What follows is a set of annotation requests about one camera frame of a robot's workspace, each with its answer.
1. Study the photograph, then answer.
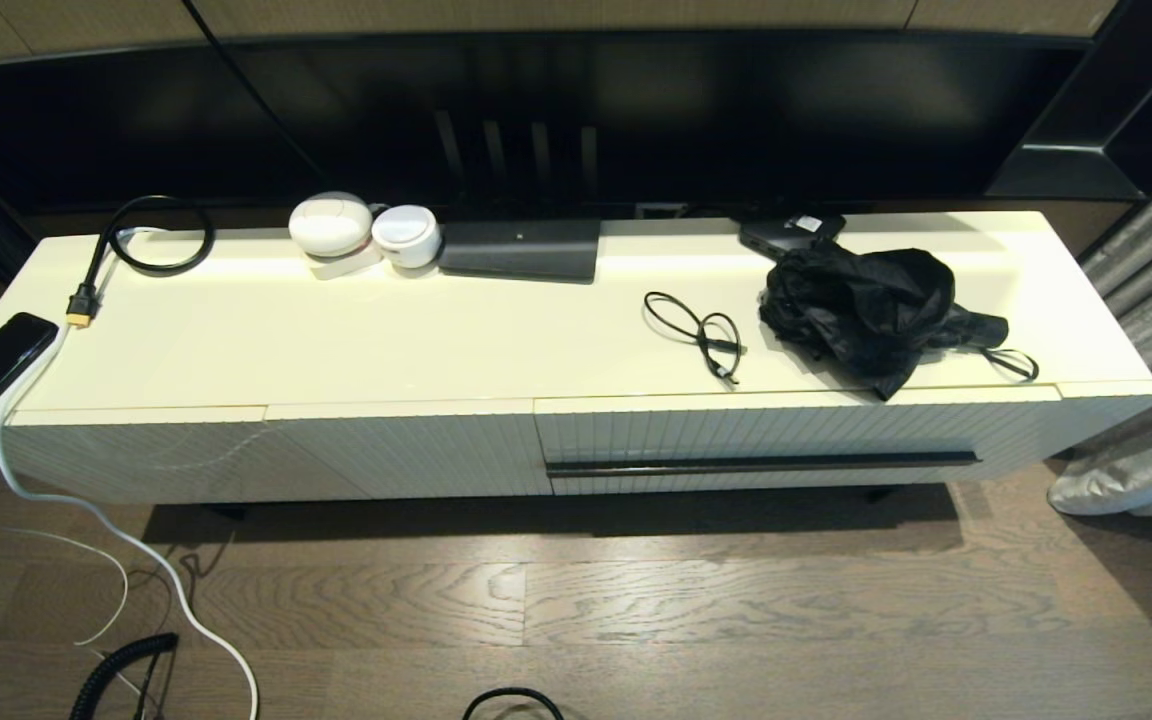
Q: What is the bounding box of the thin black USB cable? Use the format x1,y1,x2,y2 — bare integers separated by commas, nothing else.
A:
643,290,749,387

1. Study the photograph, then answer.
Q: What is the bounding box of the white ribbed drawer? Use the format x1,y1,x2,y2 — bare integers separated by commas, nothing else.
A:
534,388,1065,497

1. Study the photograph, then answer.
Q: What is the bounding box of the thin black metal rod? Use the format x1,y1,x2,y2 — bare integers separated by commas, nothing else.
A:
546,452,982,479

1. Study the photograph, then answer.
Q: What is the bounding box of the black umbrella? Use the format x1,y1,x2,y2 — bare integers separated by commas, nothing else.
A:
758,240,1041,403

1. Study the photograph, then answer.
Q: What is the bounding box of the white TV cabinet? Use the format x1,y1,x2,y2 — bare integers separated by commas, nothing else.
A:
0,208,1152,506

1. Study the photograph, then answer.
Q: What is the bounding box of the beige card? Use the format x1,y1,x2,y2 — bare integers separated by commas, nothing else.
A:
306,248,384,281

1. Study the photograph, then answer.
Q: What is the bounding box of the flat black router box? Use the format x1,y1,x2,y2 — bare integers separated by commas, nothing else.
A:
437,218,603,285

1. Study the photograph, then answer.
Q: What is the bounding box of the small white round device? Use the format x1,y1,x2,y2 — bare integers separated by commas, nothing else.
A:
371,204,442,269

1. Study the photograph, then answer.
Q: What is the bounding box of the small black box with label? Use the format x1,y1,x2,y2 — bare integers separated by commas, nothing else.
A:
739,210,848,263

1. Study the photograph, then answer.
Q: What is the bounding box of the large white round device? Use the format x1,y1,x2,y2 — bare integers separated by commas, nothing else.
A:
288,191,374,259

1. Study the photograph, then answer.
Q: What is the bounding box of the black television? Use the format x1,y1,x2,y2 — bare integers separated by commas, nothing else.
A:
221,30,1102,223

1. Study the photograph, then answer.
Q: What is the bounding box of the black cable loop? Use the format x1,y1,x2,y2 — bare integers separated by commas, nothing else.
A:
462,686,565,720

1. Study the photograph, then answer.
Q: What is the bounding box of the black cable with yellow plug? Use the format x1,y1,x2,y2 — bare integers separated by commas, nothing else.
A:
64,195,216,329

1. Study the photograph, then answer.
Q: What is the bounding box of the thin white cable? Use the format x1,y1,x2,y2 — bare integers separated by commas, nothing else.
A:
0,505,129,647

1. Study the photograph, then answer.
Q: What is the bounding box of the black wall shelf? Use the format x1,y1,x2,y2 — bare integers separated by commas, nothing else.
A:
986,0,1152,201

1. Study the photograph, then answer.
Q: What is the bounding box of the black coiled cable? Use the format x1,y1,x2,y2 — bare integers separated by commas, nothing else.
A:
69,632,180,720

